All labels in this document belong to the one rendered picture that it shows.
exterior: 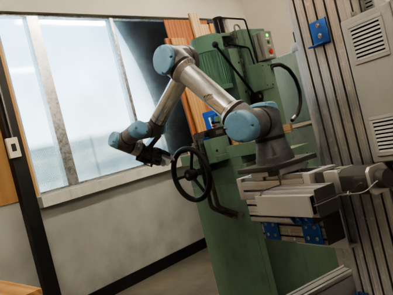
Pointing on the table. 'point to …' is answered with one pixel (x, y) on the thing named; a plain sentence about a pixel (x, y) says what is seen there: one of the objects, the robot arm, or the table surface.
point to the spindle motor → (213, 59)
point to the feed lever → (241, 78)
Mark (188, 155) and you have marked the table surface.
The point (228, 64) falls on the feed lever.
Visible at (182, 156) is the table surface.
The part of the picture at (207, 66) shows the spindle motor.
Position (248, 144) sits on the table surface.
